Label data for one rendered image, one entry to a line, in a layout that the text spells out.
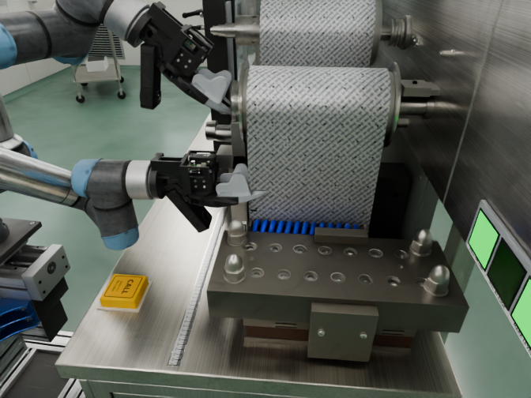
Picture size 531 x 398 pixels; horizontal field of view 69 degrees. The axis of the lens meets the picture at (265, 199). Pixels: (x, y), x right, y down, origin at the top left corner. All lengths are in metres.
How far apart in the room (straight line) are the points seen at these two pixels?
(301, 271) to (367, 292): 0.11
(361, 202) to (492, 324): 1.54
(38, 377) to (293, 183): 1.27
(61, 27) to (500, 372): 1.94
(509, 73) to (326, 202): 0.37
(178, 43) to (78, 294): 1.76
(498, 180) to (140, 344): 0.60
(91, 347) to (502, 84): 0.73
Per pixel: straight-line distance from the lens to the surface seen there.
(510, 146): 0.50
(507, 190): 0.50
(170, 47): 0.70
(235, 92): 0.70
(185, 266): 0.87
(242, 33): 0.92
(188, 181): 0.71
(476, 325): 2.16
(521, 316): 0.47
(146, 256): 0.92
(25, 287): 1.23
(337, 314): 0.61
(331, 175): 0.71
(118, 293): 0.81
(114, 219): 0.81
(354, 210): 0.75
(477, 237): 0.54
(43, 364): 1.74
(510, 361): 2.09
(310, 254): 0.69
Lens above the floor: 1.47
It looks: 32 degrees down
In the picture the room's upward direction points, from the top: straight up
